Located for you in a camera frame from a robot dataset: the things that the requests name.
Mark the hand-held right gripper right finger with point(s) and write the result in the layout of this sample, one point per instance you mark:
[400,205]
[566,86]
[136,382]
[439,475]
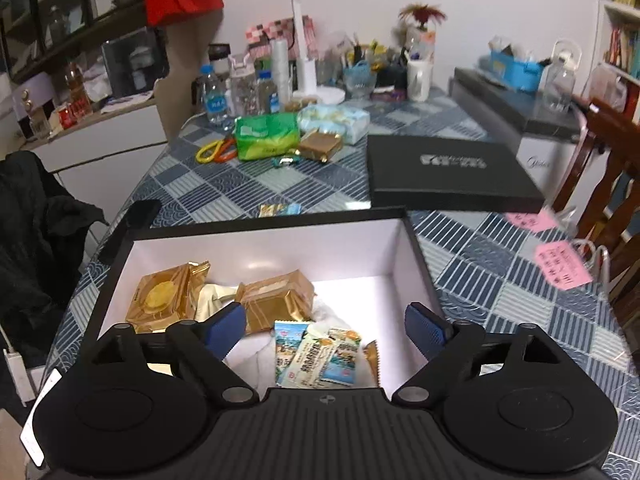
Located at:
[422,331]

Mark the white freezer black top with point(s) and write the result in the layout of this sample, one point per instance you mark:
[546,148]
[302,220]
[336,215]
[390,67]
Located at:
[520,105]

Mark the cartoon print snack packet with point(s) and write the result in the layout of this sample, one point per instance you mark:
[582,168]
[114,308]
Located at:
[325,357]

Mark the small water bottle blue label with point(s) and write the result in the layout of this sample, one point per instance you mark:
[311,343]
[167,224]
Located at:
[267,92]

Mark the wooden chair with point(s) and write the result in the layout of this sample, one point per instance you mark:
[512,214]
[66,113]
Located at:
[607,170]

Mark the amber oil bottle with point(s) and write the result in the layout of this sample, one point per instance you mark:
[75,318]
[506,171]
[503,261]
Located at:
[77,82]

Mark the dark pen holder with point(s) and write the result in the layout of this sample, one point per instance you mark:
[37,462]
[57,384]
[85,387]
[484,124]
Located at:
[392,72]

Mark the black jacket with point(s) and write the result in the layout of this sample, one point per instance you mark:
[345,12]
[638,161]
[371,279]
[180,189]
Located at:
[35,240]

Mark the pink checkered gift bag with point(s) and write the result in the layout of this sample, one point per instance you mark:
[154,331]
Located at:
[270,35]

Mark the light blue tissue pack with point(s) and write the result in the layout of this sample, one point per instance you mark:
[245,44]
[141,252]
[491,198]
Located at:
[335,119]

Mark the large pink paper note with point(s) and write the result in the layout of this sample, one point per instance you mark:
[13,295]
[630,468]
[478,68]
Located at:
[562,264]

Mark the red feather flower decoration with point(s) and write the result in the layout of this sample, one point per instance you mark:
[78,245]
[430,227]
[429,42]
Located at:
[424,14]

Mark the blue plastic storage basket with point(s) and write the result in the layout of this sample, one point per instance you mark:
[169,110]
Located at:
[515,70]

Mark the dark display shelf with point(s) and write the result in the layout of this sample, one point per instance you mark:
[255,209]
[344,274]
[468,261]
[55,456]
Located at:
[55,15]

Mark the red drink cans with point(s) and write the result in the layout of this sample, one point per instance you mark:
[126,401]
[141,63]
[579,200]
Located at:
[75,114]

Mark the bookshelf with books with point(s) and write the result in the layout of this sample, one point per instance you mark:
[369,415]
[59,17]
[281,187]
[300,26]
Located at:
[622,35]

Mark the gold mooncake packet round window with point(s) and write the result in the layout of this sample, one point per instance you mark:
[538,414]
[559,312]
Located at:
[160,297]

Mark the green snack bag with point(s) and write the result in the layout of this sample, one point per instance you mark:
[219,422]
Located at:
[265,135]

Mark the small green candy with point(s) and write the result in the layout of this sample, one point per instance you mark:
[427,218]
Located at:
[285,161]

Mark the white desk lamp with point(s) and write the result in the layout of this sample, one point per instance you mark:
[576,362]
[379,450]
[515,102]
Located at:
[306,65]

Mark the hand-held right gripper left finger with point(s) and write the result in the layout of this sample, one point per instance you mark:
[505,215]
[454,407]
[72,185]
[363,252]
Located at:
[226,334]

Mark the blue patterned desktop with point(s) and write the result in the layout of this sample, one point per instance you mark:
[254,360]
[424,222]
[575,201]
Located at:
[320,185]

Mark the small orange blue snack packet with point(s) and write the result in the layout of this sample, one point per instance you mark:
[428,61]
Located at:
[279,209]

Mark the stack of clear plastic cups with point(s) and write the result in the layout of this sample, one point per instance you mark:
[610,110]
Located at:
[281,72]

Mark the white charger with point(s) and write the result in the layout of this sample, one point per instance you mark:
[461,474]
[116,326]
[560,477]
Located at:
[16,375]

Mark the white counter cabinet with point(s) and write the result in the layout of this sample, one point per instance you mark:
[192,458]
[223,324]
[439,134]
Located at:
[100,145]

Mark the white mug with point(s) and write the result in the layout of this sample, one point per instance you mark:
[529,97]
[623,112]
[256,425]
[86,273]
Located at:
[419,80]

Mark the black box lid silver print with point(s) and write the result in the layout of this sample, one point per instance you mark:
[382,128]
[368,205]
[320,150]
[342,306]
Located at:
[450,180]

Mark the clear plastic container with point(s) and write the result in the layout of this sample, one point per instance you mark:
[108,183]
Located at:
[605,87]

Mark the clear glass jar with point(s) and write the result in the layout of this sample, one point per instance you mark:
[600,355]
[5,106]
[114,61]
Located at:
[243,90]

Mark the small blue basket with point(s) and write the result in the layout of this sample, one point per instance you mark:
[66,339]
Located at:
[359,80]

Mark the black rounded object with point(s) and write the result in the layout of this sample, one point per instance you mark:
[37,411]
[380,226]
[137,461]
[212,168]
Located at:
[144,214]

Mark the brown snack packet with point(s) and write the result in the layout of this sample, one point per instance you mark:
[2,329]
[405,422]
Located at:
[371,362]

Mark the small pink paper note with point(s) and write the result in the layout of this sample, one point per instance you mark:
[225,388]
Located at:
[532,220]

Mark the cream foil wrapper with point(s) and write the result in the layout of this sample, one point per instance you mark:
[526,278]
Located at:
[215,297]

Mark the white edged phone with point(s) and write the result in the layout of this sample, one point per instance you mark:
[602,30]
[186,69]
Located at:
[42,412]

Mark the black gift box white inside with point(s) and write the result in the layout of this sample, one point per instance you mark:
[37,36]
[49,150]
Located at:
[280,250]

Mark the blue white snack packet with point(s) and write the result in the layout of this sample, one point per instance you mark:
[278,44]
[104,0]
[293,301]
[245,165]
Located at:
[286,355]

